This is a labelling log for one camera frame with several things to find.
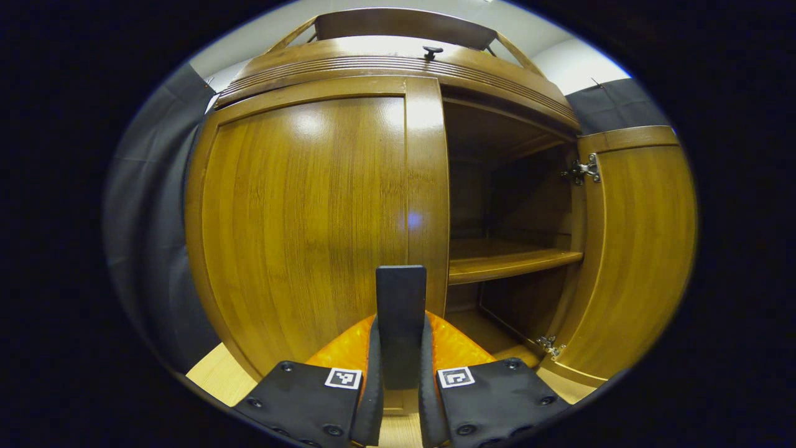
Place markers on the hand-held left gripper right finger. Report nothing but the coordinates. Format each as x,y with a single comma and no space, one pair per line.
428,410

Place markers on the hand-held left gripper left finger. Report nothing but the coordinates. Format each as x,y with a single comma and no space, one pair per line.
375,404

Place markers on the wooden cabinet door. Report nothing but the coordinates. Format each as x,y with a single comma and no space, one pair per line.
298,218
634,249

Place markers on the wooden double-door shoe cabinet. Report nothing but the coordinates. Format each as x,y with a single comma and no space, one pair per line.
516,205

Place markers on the metal door hinge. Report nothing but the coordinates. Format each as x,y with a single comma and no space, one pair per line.
584,169
550,346

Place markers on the wooden inner shelf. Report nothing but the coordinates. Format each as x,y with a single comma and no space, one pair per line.
497,261

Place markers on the wooden ribbed drawer front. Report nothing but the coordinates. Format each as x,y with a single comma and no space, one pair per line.
373,48

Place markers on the black round drawer knob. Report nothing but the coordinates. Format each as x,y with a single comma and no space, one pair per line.
433,52

